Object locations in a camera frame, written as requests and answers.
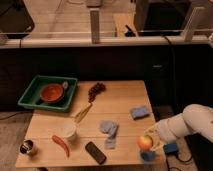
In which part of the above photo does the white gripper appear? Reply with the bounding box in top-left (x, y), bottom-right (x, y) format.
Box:
top-left (144, 120), bottom-right (172, 151)

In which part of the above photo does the red yellow apple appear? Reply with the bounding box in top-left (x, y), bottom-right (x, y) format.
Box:
top-left (137, 135), bottom-right (153, 151)

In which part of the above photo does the blue plastic cup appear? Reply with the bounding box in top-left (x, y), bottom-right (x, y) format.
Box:
top-left (140, 151), bottom-right (156, 162)

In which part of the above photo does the white paper cup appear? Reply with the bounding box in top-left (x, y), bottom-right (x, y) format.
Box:
top-left (60, 122), bottom-right (77, 142)

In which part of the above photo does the silver metal cup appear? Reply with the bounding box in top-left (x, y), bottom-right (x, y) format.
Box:
top-left (19, 140), bottom-right (37, 156)

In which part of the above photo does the blue box on floor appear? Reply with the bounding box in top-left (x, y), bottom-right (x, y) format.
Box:
top-left (163, 143), bottom-right (179, 155)

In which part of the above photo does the blue sponge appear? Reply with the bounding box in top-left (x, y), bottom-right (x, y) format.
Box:
top-left (130, 106), bottom-right (149, 120)

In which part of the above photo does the light blue crumpled cloth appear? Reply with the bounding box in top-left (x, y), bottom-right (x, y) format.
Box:
top-left (99, 121), bottom-right (119, 149)

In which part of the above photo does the black remote control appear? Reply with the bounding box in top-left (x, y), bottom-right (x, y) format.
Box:
top-left (85, 142), bottom-right (107, 165)

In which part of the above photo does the dark red grape bunch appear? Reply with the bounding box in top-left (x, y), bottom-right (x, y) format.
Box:
top-left (88, 83), bottom-right (106, 103)

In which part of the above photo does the red chili pepper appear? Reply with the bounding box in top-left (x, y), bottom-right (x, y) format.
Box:
top-left (52, 135), bottom-right (70, 157)

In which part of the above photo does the small white object in tray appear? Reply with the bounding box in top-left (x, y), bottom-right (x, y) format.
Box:
top-left (62, 81), bottom-right (69, 90)

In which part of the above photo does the orange red bowl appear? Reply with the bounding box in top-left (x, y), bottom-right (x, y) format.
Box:
top-left (40, 83), bottom-right (64, 103)

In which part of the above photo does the green plastic tray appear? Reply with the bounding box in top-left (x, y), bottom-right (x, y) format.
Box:
top-left (18, 75), bottom-right (78, 112)

